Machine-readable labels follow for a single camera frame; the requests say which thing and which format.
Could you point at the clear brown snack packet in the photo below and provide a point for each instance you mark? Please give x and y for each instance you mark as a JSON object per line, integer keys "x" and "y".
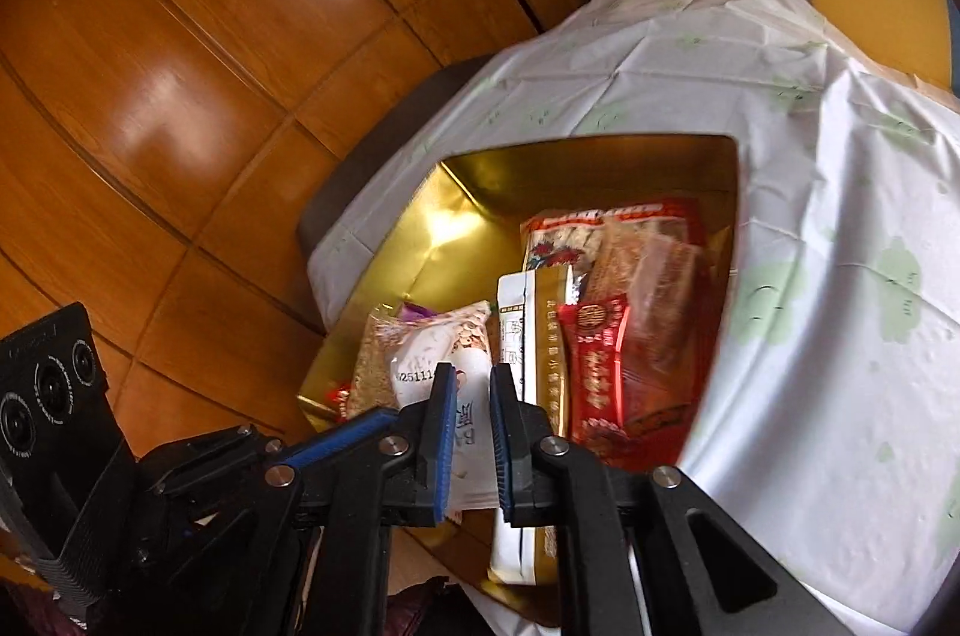
{"x": 645, "y": 287}

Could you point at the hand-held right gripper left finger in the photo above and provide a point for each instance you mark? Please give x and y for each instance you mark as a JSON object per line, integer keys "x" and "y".
{"x": 442, "y": 448}

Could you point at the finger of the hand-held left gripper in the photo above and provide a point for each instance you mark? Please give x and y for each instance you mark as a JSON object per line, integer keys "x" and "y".
{"x": 337, "y": 435}

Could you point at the large red snack packet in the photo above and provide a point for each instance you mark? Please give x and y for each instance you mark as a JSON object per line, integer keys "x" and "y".
{"x": 600, "y": 223}

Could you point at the red gold patterned snack packet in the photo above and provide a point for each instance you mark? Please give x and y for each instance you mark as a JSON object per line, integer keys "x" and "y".
{"x": 600, "y": 366}

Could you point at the white gold long snack packet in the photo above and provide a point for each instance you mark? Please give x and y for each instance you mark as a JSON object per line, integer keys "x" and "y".
{"x": 525, "y": 336}

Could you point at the white lotus seed snack packet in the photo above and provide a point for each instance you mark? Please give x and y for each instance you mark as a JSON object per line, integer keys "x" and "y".
{"x": 427, "y": 347}

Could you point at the small red wrapped candy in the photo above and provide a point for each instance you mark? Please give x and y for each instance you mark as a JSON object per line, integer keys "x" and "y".
{"x": 337, "y": 397}

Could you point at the gold tin box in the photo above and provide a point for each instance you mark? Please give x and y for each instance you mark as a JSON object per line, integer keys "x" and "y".
{"x": 465, "y": 231}

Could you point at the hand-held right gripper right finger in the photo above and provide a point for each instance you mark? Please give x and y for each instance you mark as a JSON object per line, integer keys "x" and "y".
{"x": 502, "y": 448}

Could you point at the pale cloud print tablecloth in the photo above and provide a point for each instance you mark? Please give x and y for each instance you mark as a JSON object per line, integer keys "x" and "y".
{"x": 825, "y": 306}

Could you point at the purple snack packet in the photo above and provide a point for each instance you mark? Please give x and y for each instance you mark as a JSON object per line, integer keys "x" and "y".
{"x": 416, "y": 310}

